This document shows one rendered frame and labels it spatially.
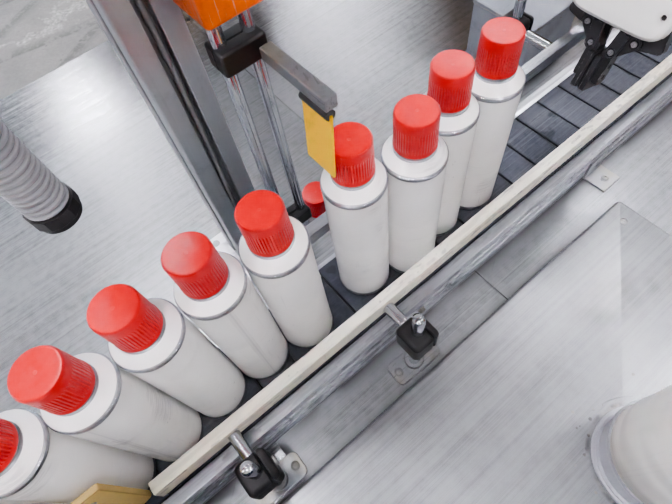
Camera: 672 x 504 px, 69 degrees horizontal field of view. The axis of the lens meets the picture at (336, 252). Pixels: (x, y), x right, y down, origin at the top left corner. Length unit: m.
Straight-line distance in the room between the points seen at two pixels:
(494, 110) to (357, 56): 0.40
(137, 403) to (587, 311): 0.40
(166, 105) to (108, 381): 0.20
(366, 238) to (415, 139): 0.09
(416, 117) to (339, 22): 0.53
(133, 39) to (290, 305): 0.21
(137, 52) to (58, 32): 2.41
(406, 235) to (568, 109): 0.31
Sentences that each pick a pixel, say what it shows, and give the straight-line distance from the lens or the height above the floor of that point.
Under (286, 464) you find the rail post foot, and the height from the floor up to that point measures 0.83.
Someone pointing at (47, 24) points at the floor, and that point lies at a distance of 2.86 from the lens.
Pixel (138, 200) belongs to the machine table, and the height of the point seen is 0.83.
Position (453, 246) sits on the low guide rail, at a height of 0.91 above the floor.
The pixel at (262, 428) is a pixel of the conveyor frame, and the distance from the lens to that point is 0.48.
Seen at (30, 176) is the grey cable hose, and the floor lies 1.12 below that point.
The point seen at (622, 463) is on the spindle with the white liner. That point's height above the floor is 0.93.
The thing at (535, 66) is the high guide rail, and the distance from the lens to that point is 0.59.
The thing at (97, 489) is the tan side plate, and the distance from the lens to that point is 0.40.
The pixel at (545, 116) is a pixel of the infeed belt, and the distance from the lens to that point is 0.66.
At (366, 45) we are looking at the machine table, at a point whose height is 0.83.
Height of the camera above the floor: 1.34
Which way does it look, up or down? 60 degrees down
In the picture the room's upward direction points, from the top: 12 degrees counter-clockwise
